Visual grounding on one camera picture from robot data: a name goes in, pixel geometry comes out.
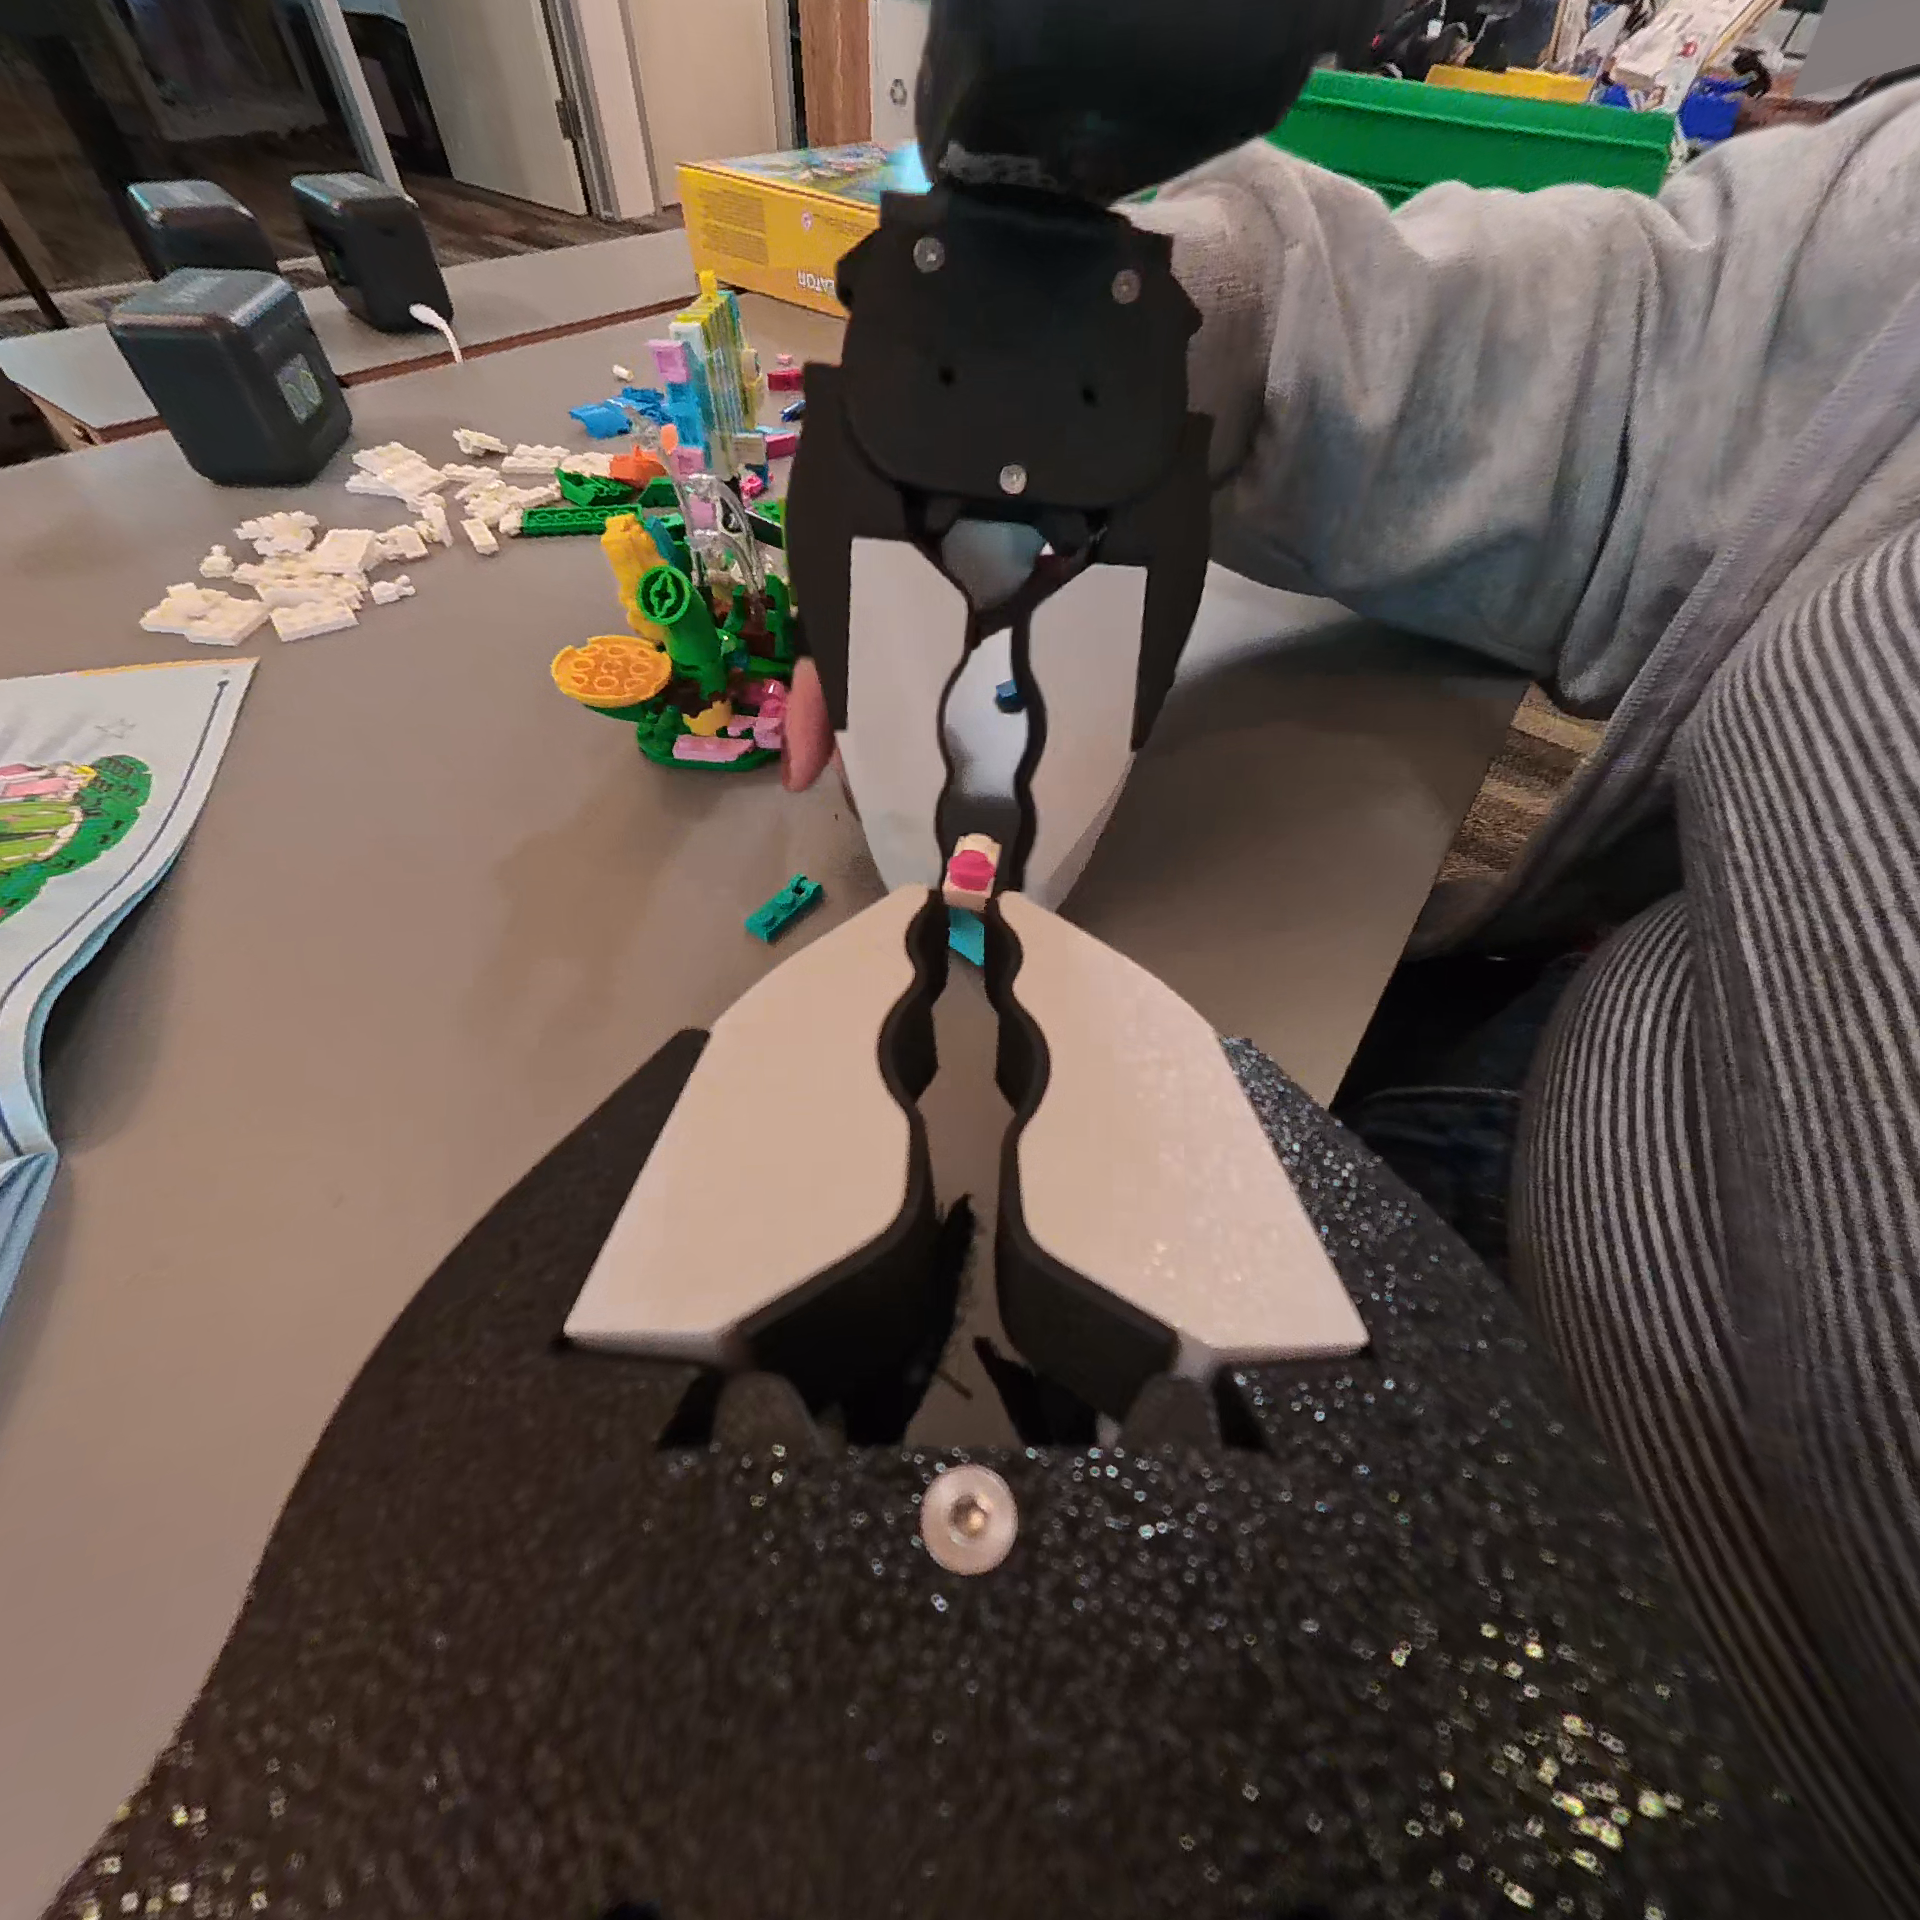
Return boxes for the pile of green bricks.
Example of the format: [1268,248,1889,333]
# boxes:
[517,462,788,542]

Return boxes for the dark grey power station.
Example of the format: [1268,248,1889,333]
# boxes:
[106,268,354,487]
[124,180,282,281]
[287,170,455,335]

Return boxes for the person's right forearm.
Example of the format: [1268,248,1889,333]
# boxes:
[1147,76,1920,962]

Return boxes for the green plastic bin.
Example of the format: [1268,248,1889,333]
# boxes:
[1267,63,1681,208]

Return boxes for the yellow toy brick box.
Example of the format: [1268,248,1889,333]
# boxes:
[674,142,924,320]

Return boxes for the white door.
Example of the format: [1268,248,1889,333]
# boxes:
[556,0,798,220]

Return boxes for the pile of small coloured bricks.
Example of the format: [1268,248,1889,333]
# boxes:
[566,351,811,466]

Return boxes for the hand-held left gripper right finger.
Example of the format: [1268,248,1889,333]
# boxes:
[983,892,1370,1448]

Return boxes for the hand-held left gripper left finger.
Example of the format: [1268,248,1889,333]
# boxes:
[559,885,977,1448]

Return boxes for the striped brick panel build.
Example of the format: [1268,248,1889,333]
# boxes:
[644,285,770,488]

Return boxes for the person's jeans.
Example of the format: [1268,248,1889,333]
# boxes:
[1341,960,1578,1278]

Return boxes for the pile of white bricks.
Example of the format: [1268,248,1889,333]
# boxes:
[137,426,617,647]

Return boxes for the grey table with brown edge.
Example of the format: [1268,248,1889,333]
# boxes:
[0,224,713,453]

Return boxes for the grey desk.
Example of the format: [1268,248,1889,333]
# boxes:
[0,292,1531,1920]

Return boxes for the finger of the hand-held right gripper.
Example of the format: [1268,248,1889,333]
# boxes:
[829,533,977,904]
[1007,521,1162,916]

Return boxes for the person's right hand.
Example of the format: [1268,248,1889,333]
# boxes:
[778,656,833,798]

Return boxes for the light blue instruction booklet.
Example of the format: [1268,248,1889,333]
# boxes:
[0,656,260,1320]

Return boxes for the colourful brick flower model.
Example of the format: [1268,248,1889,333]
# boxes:
[549,471,801,775]

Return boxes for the wooden post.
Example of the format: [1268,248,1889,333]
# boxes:
[796,0,876,152]

